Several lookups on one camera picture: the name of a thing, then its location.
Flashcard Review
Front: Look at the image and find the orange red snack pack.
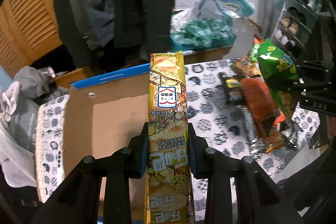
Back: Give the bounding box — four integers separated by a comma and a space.
240, 77, 286, 153

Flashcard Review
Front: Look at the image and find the orange green Wangwang snack bag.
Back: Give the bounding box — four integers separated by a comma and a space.
248, 35, 265, 63

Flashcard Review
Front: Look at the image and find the black yellow snack pack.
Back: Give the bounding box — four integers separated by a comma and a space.
219, 73, 243, 104

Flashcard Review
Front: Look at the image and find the yellow biscuit box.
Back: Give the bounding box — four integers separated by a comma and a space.
145, 52, 195, 223

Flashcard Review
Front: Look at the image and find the grey towel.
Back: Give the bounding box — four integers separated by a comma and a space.
1, 81, 37, 188

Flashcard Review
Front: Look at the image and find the shoe rack with shoes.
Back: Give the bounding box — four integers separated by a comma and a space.
271, 0, 322, 59

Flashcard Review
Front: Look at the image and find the cardboard box with blue flap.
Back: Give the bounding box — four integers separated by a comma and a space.
62, 64, 149, 223

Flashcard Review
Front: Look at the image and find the cat pattern bedsheet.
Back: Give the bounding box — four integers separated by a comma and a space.
35, 57, 321, 222

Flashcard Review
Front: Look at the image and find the blue plastic bag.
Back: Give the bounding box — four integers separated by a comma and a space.
197, 0, 255, 18

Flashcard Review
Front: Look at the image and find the bag of teal packets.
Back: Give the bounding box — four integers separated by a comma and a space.
170, 9, 236, 52

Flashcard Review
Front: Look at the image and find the wooden louvered door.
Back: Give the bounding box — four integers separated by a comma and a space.
1, 0, 62, 78

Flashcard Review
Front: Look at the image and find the dark hanging coat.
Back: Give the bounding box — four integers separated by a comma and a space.
114, 0, 174, 56

